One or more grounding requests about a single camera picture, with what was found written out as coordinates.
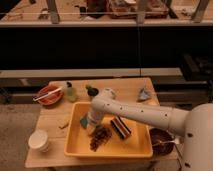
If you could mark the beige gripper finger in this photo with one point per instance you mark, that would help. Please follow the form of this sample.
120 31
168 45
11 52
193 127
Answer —
91 128

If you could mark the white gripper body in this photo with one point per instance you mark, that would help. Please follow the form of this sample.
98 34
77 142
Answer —
94 116

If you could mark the green sponge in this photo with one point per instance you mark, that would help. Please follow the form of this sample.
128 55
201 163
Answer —
84 121

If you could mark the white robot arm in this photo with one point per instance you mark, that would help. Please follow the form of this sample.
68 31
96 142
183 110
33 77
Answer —
195 126

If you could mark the brown crumbs pile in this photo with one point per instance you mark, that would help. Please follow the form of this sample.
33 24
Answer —
100 136

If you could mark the yellow food piece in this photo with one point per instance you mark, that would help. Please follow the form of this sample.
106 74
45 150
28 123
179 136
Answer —
63 126

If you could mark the dark green bottle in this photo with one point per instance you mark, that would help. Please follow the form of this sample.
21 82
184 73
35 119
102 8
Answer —
92 91

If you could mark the yellow plastic tub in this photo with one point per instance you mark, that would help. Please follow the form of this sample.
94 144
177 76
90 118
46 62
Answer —
77 144

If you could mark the green soap bottle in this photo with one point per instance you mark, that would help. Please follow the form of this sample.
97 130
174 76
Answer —
71 92

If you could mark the red bowl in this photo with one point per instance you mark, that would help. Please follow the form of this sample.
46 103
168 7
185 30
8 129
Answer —
51 99

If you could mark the wooden table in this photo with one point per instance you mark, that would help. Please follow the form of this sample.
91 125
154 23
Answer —
52 117

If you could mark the white paper cup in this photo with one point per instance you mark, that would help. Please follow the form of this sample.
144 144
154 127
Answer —
39 141

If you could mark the grey crumpled cloth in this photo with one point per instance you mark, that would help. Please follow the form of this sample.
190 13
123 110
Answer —
143 95

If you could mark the dark brown bowl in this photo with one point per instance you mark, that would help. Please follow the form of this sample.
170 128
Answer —
161 135

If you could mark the white plastic fork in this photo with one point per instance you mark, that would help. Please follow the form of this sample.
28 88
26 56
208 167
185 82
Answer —
175 141

